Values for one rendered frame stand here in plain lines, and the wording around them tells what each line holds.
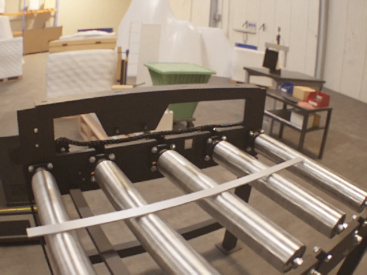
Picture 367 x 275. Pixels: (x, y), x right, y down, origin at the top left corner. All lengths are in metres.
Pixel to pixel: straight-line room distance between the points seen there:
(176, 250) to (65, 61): 4.05
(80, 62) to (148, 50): 1.19
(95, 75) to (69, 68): 0.45
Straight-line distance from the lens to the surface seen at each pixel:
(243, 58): 7.99
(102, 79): 4.60
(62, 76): 4.68
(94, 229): 1.08
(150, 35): 4.98
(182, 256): 0.79
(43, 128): 1.21
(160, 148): 1.41
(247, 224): 0.97
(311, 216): 1.14
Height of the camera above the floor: 1.46
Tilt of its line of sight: 22 degrees down
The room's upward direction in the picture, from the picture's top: 4 degrees clockwise
